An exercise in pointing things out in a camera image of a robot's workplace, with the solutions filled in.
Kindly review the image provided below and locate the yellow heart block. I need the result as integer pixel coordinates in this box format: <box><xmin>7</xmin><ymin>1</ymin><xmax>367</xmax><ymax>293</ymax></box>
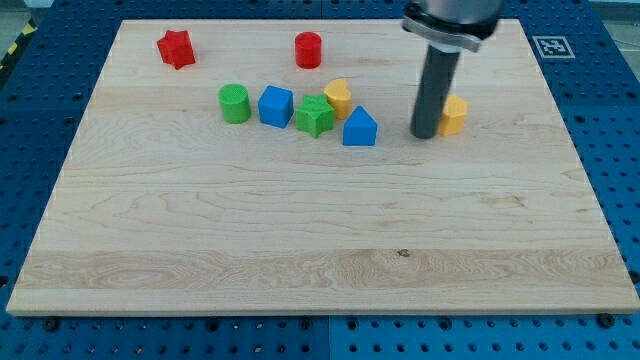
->
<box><xmin>324</xmin><ymin>78</ymin><xmax>352</xmax><ymax>120</ymax></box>

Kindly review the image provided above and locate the green cylinder block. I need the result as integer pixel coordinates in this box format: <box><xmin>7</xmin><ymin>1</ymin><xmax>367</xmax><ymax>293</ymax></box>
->
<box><xmin>218</xmin><ymin>83</ymin><xmax>251</xmax><ymax>124</ymax></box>

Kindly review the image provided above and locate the white fiducial marker tag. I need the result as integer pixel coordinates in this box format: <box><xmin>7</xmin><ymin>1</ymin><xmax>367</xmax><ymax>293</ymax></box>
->
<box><xmin>533</xmin><ymin>36</ymin><xmax>575</xmax><ymax>59</ymax></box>

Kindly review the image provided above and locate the blue cube block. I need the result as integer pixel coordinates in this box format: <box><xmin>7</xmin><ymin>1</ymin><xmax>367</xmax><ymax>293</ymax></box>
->
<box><xmin>258</xmin><ymin>85</ymin><xmax>293</xmax><ymax>128</ymax></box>

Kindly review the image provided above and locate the wooden board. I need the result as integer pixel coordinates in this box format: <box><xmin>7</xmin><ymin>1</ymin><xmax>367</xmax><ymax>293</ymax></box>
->
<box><xmin>7</xmin><ymin>20</ymin><xmax>639</xmax><ymax>316</ymax></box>

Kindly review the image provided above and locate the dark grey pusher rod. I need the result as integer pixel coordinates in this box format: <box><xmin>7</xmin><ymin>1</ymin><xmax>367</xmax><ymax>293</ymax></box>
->
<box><xmin>410</xmin><ymin>45</ymin><xmax>459</xmax><ymax>139</ymax></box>

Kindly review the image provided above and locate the green star block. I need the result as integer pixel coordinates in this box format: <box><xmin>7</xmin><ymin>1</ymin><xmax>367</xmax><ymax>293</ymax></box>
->
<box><xmin>295</xmin><ymin>94</ymin><xmax>334</xmax><ymax>138</ymax></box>

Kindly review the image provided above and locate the yellow hexagon block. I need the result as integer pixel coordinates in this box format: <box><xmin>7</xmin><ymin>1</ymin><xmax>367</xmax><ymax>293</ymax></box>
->
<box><xmin>438</xmin><ymin>94</ymin><xmax>468</xmax><ymax>136</ymax></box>

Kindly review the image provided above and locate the red cylinder block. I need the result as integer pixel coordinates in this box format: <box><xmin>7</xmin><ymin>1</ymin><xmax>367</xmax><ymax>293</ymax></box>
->
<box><xmin>294</xmin><ymin>32</ymin><xmax>322</xmax><ymax>69</ymax></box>

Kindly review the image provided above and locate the blue triangle block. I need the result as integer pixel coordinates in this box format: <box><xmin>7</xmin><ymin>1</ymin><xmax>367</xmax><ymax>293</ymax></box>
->
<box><xmin>342</xmin><ymin>106</ymin><xmax>378</xmax><ymax>146</ymax></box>

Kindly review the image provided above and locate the red star block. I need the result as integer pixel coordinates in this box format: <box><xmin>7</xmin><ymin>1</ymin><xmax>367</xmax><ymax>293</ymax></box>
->
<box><xmin>157</xmin><ymin>30</ymin><xmax>196</xmax><ymax>70</ymax></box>

